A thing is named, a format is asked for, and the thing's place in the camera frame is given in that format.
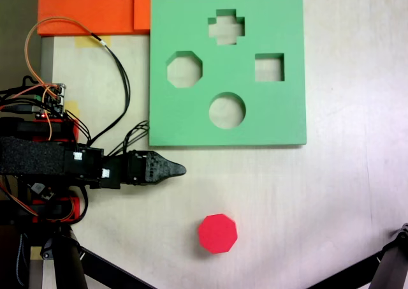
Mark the large orange foam block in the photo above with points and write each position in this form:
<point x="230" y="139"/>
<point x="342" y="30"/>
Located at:
<point x="83" y="8"/>

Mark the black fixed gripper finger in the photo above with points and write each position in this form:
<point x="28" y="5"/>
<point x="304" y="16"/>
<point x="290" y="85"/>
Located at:
<point x="162" y="169"/>

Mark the green shape sorter board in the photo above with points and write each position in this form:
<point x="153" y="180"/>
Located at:
<point x="271" y="120"/>

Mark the black circuit board with chips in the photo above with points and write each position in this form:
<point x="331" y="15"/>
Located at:
<point x="39" y="188"/>

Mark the red octagonal pillar block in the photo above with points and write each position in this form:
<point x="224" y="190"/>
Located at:
<point x="217" y="234"/>

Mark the black tripod brace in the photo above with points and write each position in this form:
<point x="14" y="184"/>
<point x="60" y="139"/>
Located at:
<point x="350" y="271"/>
<point x="111" y="273"/>

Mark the black tripod leg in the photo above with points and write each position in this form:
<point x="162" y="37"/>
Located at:
<point x="67" y="263"/>
<point x="390" y="266"/>

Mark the yellow tape piece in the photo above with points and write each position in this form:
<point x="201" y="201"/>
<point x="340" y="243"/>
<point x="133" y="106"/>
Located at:
<point x="72" y="105"/>
<point x="83" y="41"/>
<point x="35" y="253"/>

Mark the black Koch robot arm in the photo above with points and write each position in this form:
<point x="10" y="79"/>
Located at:
<point x="32" y="156"/>

